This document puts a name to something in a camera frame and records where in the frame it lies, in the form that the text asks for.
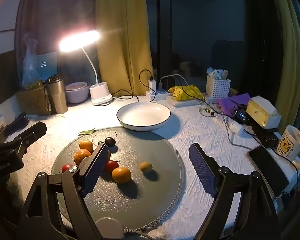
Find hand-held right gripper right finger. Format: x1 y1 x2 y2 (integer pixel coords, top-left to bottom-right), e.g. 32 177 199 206
189 142 282 240

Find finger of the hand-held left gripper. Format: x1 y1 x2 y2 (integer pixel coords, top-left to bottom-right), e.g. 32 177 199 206
4 121 47 153

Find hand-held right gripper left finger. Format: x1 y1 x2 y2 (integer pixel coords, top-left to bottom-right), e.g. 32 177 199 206
15 143 110 240

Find orange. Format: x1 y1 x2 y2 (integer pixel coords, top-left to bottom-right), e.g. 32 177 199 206
112 167 132 183
74 149 92 165
79 140 94 153

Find small yellow fruit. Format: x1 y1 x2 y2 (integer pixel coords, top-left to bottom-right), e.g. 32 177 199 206
139 162 153 173

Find white bowl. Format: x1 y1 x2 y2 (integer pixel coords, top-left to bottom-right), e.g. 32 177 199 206
116 102 171 131

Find black round case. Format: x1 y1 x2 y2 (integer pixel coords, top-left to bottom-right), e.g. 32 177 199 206
5 114 30 133

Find brown paper bag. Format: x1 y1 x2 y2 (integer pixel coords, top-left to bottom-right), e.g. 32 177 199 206
16 85 52 116

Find white textured tablecloth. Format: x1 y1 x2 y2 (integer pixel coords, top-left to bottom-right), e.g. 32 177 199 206
0 95 300 240

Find small white bottle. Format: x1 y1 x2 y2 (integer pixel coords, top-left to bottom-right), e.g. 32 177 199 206
226 120 244 136

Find small metal keys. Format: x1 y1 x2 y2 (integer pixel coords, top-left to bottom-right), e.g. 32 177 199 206
200 107 215 117

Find round grey mat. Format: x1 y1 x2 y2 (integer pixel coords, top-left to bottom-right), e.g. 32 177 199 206
51 127 186 233

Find pale purple bowl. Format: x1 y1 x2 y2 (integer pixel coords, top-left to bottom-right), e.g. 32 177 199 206
65 81 91 104

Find white round charger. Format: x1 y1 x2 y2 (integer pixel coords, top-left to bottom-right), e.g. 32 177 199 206
95 217 153 240

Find small black device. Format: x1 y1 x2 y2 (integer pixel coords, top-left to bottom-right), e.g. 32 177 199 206
234 107 252 124

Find black smartphone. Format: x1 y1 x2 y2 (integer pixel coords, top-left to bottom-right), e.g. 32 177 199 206
247 145 290 198

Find flat white box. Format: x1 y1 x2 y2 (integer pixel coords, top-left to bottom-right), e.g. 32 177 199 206
166 96 202 107

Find clear plastic bag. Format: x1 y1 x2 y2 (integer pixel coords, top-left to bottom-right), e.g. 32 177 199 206
21 34 44 90

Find teal box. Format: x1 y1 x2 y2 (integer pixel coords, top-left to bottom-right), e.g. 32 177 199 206
36 52 58 79

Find purple cloth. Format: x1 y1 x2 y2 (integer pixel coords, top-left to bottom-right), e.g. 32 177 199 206
217 93 252 117

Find black box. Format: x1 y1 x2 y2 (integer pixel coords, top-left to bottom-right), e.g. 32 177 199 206
252 125 282 148

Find white desk lamp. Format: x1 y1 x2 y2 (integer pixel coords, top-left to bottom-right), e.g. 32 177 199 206
59 30 113 106

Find yellow printed bag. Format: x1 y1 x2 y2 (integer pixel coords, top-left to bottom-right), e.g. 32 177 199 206
168 85 206 102

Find white perforated basket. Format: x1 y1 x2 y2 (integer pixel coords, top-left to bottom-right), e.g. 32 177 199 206
206 75 232 99

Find yellow and white tissue box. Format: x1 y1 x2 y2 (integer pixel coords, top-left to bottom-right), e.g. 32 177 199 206
245 95 282 130

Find white power strip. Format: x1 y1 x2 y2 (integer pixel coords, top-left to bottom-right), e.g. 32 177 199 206
146 90 174 102

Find black charger plug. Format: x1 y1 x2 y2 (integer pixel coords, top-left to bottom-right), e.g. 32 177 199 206
161 78 175 90

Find white mug with cartoon print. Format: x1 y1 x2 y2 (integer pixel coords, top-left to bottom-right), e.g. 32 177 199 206
276 125 300 169

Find pile of small packets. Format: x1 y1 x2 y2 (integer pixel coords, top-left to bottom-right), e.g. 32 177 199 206
206 67 228 80

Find yellow curtain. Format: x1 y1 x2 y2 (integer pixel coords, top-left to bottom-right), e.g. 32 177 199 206
270 0 300 128
95 0 154 98

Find steel tumbler with strap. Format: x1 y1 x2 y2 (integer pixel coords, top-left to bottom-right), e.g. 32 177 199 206
45 74 68 114

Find thin black cable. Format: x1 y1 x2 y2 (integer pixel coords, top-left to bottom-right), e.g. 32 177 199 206
174 86 240 120

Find white cable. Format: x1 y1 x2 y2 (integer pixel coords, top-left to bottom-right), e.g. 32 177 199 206
160 74 189 90

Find black charger cable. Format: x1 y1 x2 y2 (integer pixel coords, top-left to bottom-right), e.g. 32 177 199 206
110 69 155 103

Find black window frame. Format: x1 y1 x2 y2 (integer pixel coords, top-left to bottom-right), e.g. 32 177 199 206
156 0 174 80

